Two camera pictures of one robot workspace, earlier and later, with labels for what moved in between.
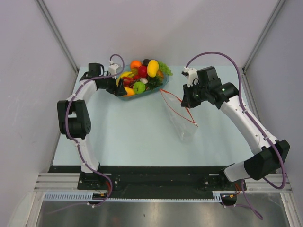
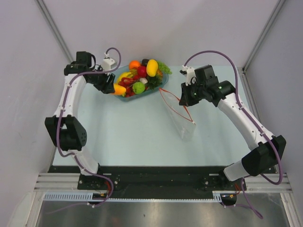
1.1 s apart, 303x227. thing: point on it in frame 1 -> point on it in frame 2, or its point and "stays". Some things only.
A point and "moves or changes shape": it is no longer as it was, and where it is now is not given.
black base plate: (126, 181) stays
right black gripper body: (196, 94) stays
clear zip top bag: (182, 120) stays
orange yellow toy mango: (129, 91) moves or changes shape
